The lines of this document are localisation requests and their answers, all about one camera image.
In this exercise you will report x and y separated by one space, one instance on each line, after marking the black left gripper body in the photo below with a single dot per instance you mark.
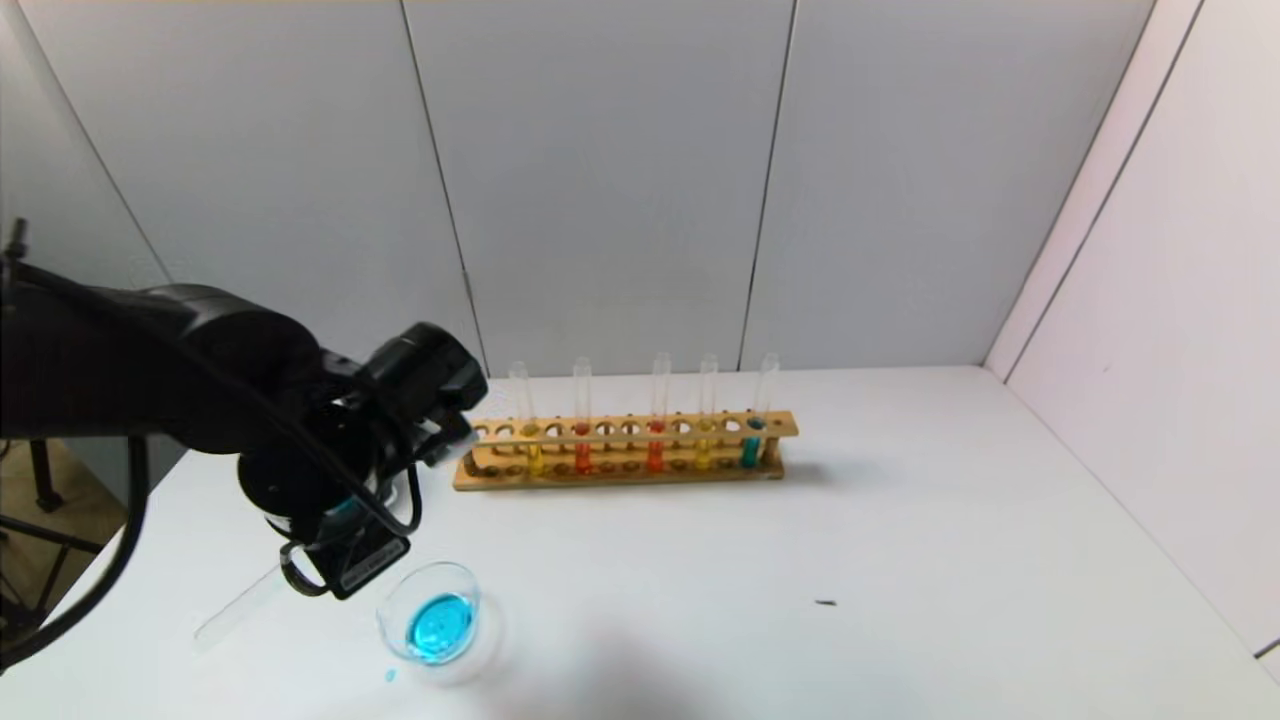
366 566

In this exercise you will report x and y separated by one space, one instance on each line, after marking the test tube with blue pigment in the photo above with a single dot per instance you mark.
750 450
240 605

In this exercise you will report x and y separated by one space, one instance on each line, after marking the test tube with yellow pigment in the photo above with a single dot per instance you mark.
535 458
703 452

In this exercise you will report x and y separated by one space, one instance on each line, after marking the clear glass beaker dish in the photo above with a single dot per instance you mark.
440 625

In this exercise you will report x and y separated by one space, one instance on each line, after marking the test tube with red pigment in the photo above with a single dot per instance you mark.
583 455
655 452

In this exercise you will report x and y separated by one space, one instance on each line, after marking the wooden test tube rack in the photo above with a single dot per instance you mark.
640 481

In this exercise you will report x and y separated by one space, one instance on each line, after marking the black tripod stand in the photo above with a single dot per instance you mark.
42 470

